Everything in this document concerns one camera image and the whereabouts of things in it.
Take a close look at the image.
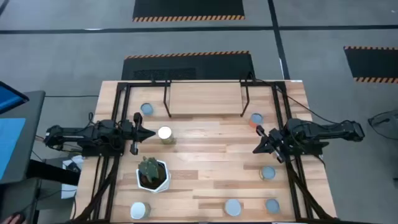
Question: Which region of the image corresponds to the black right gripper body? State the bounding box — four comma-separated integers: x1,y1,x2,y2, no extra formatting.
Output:
256,124,290,164

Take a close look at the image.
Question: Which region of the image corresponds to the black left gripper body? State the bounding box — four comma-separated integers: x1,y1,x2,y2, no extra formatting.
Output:
121,112,143,156

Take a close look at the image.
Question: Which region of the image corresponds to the yellow green label tin can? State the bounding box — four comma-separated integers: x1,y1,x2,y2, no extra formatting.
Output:
157,125,175,146

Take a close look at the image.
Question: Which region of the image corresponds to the yellow orange label tin can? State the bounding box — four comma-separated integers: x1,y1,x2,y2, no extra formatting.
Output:
259,165,277,181

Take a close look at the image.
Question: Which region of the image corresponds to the short light blue can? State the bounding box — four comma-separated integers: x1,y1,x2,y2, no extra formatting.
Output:
140,102,154,116

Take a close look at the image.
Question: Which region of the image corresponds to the yellow red print tin can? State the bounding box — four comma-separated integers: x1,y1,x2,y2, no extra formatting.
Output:
265,198,281,215

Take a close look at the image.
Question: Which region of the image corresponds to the orange circle pattern can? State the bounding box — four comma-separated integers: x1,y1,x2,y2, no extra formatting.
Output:
248,112,264,129

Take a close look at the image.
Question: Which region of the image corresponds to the green cactus plant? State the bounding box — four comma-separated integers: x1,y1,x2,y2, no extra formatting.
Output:
137,156,160,184

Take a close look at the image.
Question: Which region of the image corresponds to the white faceted plant pot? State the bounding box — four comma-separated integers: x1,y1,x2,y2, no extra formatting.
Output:
136,159,172,194

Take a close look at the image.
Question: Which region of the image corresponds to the silver white lid tin can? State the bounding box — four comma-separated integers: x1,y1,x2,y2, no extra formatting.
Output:
129,201,152,220

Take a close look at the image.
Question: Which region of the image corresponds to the white box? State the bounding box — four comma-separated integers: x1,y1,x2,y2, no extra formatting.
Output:
60,154,85,200

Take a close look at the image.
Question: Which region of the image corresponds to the black elongated object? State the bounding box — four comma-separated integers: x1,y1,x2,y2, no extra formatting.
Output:
26,159,81,187

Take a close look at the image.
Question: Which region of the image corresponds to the black hazard stripe floor mat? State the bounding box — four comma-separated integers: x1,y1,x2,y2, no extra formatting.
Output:
132,0,246,23
120,50,256,82
343,45,398,85

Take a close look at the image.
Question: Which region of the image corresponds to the grey chair base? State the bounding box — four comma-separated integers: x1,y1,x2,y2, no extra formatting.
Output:
368,108,398,144

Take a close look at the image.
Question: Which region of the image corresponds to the blue sheet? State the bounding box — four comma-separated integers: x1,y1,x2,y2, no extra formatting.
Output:
0,117,27,180

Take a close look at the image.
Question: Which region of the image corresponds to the laptop screen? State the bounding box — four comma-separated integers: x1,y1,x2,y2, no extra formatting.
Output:
0,80,30,115

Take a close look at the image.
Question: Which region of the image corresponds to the black computer mouse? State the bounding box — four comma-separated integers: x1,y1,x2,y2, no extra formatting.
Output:
11,211,27,224

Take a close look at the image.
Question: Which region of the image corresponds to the person's hand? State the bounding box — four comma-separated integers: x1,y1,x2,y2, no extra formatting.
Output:
0,213,20,224

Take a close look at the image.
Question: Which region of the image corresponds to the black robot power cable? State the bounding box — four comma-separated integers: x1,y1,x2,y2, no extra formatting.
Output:
256,73,333,125

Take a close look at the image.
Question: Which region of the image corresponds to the black metal table frame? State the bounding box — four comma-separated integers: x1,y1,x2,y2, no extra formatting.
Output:
71,80,338,224

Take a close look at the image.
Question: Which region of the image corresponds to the wooden shelf with black frame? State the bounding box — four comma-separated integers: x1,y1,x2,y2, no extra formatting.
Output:
163,79,251,119

